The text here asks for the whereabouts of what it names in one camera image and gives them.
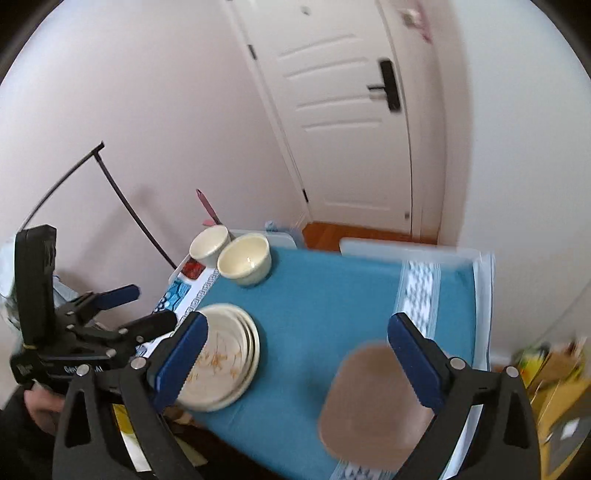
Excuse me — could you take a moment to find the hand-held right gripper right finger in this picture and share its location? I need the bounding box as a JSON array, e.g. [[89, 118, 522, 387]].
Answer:
[[387, 312, 541, 480]]

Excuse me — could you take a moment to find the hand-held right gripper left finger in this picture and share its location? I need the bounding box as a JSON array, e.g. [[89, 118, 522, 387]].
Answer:
[[53, 311, 208, 480]]

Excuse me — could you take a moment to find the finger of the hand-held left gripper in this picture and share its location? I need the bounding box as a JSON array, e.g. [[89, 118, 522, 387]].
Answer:
[[69, 284, 141, 315], [99, 310, 179, 346]]

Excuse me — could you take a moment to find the flower patterned plate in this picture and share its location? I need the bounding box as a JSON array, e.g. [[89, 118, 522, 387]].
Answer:
[[178, 308, 249, 403]]

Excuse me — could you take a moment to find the pink square bowl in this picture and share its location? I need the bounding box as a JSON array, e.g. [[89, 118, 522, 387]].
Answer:
[[318, 342, 437, 472]]

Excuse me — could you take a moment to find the small cream plate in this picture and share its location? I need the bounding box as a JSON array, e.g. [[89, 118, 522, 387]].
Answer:
[[180, 305, 255, 408]]

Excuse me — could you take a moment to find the plain white plate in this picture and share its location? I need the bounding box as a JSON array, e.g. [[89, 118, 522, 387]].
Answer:
[[177, 303, 261, 413]]

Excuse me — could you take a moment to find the person's left forearm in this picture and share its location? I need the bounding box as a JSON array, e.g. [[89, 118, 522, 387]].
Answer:
[[0, 383, 58, 480]]

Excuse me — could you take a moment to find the person's left hand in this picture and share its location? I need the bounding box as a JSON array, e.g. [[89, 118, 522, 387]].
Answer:
[[23, 385, 68, 437]]

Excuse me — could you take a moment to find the black metal clothes rack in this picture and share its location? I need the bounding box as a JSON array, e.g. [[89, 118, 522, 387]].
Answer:
[[18, 141, 179, 274]]

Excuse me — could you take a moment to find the tall white bowl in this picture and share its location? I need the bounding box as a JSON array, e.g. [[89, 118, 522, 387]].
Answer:
[[189, 225, 230, 269]]

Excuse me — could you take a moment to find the teal patterned tablecloth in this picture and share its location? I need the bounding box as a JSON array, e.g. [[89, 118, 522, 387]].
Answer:
[[148, 244, 478, 480]]

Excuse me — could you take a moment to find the clear plastic storage box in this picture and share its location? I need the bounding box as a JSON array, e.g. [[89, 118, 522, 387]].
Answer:
[[339, 237, 498, 480]]

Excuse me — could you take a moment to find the cream round bowl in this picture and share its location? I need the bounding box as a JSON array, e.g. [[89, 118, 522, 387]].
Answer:
[[217, 233, 273, 287]]

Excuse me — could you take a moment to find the cardboard box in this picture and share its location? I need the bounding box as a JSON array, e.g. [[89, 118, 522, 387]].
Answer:
[[516, 339, 591, 480]]

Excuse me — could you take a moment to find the white panel door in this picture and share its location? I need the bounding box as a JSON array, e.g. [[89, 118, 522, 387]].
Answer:
[[226, 0, 424, 237]]

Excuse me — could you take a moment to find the black door lock handle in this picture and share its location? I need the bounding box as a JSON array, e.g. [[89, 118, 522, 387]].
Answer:
[[367, 59, 402, 112]]

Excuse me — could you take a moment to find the pink wall hanging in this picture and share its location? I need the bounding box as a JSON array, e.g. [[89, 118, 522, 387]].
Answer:
[[401, 0, 433, 43]]

